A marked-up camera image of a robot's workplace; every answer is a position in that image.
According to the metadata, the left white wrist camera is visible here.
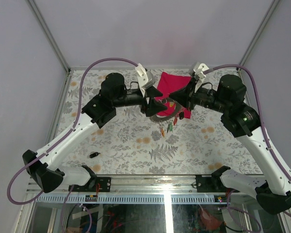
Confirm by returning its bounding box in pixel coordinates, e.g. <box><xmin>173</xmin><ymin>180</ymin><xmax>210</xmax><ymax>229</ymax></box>
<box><xmin>135</xmin><ymin>64</ymin><xmax>155</xmax><ymax>97</ymax></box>

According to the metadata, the right aluminium frame post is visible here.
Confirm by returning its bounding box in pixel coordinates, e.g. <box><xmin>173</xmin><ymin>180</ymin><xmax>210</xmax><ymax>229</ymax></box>
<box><xmin>238</xmin><ymin>0</ymin><xmax>281</xmax><ymax>66</ymax></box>

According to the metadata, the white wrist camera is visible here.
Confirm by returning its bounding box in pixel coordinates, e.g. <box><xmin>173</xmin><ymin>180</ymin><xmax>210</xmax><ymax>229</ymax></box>
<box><xmin>135</xmin><ymin>64</ymin><xmax>155</xmax><ymax>97</ymax></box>
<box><xmin>189</xmin><ymin>62</ymin><xmax>209</xmax><ymax>84</ymax></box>

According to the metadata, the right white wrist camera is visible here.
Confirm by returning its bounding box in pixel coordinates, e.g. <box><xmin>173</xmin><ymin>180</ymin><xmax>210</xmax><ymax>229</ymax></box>
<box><xmin>189</xmin><ymin>62</ymin><xmax>209</xmax><ymax>84</ymax></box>

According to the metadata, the perforated cable duct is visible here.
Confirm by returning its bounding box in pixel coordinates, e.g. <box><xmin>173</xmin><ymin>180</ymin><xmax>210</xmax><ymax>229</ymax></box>
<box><xmin>36</xmin><ymin>195</ymin><xmax>215</xmax><ymax>204</ymax></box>

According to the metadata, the round metal key ring disc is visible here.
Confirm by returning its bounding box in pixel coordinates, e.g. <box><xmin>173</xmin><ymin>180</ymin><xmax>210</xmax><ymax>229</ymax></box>
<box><xmin>149</xmin><ymin>98</ymin><xmax>185</xmax><ymax>138</ymax></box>

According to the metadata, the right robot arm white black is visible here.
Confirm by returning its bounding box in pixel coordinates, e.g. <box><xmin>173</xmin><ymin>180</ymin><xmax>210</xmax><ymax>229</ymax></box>
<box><xmin>169</xmin><ymin>75</ymin><xmax>291</xmax><ymax>215</ymax></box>

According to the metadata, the left aluminium frame post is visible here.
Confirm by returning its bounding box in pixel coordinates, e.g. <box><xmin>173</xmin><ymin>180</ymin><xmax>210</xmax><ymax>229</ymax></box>
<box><xmin>26</xmin><ymin>0</ymin><xmax>71</xmax><ymax>74</ymax></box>

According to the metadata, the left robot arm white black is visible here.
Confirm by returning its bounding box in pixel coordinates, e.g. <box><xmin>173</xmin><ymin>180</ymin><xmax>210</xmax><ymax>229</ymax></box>
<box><xmin>22</xmin><ymin>70</ymin><xmax>167</xmax><ymax>193</ymax></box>

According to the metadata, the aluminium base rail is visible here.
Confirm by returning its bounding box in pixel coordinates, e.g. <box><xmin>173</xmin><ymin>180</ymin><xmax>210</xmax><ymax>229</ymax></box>
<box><xmin>26</xmin><ymin>175</ymin><xmax>224</xmax><ymax>195</ymax></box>

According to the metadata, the red folded cloth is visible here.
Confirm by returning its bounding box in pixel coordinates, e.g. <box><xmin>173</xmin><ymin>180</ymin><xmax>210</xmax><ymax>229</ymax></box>
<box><xmin>156</xmin><ymin>72</ymin><xmax>191</xmax><ymax>117</ymax></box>

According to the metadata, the small black key fob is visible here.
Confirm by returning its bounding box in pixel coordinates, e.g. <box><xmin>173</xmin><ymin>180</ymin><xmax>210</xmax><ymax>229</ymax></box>
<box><xmin>88</xmin><ymin>152</ymin><xmax>100</xmax><ymax>159</ymax></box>

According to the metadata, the aluminium frame post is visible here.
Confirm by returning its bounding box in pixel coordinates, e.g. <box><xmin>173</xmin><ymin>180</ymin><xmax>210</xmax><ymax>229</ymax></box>
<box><xmin>238</xmin><ymin>0</ymin><xmax>281</xmax><ymax>66</ymax></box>
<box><xmin>26</xmin><ymin>0</ymin><xmax>71</xmax><ymax>74</ymax></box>

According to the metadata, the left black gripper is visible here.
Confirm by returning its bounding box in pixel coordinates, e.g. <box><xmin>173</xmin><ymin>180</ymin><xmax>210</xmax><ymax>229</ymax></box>
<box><xmin>113</xmin><ymin>85</ymin><xmax>168</xmax><ymax>116</ymax></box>

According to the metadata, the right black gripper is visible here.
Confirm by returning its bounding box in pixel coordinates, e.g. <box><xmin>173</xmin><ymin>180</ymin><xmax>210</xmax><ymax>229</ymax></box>
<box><xmin>169</xmin><ymin>77</ymin><xmax>230</xmax><ymax>114</ymax></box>

